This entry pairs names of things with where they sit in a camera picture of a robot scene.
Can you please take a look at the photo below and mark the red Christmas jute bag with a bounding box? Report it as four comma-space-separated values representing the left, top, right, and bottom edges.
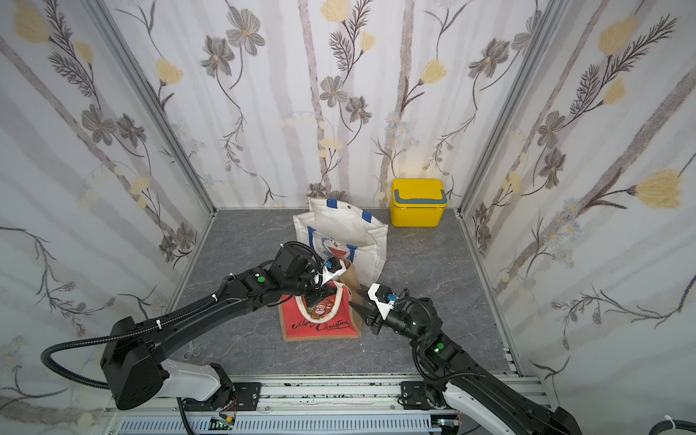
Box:
278, 260, 363, 342

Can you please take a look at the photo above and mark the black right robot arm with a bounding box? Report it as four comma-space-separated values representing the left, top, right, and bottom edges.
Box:
351, 297, 582, 434

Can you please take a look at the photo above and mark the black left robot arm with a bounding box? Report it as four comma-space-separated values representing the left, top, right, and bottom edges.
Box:
101, 242, 347, 411

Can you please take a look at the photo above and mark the white Doraemon canvas bag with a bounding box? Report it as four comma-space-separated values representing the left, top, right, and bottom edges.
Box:
293, 199, 389, 286

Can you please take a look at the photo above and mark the yellow lunch box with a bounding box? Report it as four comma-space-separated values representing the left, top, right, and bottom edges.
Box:
390, 179, 448, 228

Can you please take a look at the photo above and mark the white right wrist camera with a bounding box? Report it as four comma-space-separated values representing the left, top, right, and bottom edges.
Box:
367, 283, 399, 320

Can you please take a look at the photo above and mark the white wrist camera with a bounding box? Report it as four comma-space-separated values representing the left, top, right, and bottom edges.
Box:
367, 283, 399, 320
318, 257, 347, 286

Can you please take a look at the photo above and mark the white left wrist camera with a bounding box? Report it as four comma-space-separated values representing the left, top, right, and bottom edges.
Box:
318, 257, 347, 286

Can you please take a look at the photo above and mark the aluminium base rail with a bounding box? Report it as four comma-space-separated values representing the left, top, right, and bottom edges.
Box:
102, 373, 556, 435

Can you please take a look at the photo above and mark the white slotted cable duct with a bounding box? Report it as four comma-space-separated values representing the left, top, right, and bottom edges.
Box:
109, 414, 442, 434

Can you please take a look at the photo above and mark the black corrugated cable conduit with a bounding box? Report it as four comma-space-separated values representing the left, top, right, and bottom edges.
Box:
40, 320, 164, 392

